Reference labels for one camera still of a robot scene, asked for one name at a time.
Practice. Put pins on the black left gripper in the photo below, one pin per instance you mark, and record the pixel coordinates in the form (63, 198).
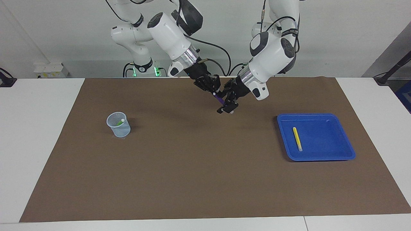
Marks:
(239, 89)

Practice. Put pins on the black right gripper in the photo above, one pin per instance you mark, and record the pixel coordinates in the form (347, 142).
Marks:
(199, 73)

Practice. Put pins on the purple highlighter pen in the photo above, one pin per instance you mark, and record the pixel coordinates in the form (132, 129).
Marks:
(219, 99)

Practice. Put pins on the yellow highlighter pen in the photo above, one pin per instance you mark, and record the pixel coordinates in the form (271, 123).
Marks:
(297, 139)

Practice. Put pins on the green highlighter pen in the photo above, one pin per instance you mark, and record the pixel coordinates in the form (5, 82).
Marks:
(120, 123)

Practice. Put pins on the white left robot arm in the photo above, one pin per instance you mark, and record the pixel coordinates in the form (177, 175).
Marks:
(269, 54)

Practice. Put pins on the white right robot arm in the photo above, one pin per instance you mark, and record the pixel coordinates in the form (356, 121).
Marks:
(167, 32)

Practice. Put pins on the blue plastic tray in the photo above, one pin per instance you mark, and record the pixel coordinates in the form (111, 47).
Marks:
(324, 141)

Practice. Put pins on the brown table mat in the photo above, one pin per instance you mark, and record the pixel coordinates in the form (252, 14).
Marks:
(205, 166)

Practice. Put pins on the translucent plastic pen cup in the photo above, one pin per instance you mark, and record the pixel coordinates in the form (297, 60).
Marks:
(119, 130)

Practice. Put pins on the white box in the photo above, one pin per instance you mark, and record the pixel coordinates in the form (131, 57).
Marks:
(51, 70)

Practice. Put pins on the black stand pole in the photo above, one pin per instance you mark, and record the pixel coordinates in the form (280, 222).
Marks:
(393, 69)

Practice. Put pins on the blue object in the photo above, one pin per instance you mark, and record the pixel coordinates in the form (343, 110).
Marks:
(405, 99)

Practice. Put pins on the black stand foot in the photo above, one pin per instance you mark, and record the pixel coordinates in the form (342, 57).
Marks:
(6, 81)

